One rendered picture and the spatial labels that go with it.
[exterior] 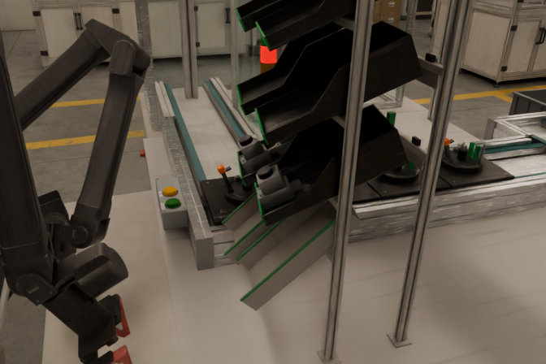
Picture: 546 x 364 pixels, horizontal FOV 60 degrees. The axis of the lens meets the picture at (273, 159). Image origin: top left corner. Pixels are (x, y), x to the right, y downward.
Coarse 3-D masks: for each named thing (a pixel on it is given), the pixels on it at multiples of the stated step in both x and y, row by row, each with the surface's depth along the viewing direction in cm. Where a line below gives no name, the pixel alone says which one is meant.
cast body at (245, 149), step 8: (248, 136) 101; (256, 136) 102; (240, 144) 101; (248, 144) 100; (256, 144) 100; (248, 152) 100; (256, 152) 101; (264, 152) 101; (272, 152) 104; (240, 160) 103; (248, 160) 101; (256, 160) 101; (264, 160) 102; (272, 160) 102; (248, 168) 102; (256, 168) 102
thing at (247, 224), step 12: (252, 204) 115; (228, 216) 116; (240, 216) 117; (252, 216) 116; (240, 228) 117; (252, 228) 104; (264, 228) 104; (240, 240) 104; (252, 240) 105; (228, 252) 105; (240, 252) 106
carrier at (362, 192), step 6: (360, 186) 145; (366, 186) 145; (354, 192) 142; (360, 192) 142; (366, 192) 142; (372, 192) 142; (354, 198) 138; (360, 198) 138; (366, 198) 138; (372, 198) 139; (378, 198) 139
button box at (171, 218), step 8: (176, 176) 150; (160, 184) 145; (168, 184) 145; (176, 184) 145; (160, 192) 141; (160, 200) 137; (160, 208) 136; (168, 208) 133; (176, 208) 133; (184, 208) 133; (168, 216) 132; (176, 216) 133; (184, 216) 134; (168, 224) 133; (176, 224) 134; (184, 224) 135
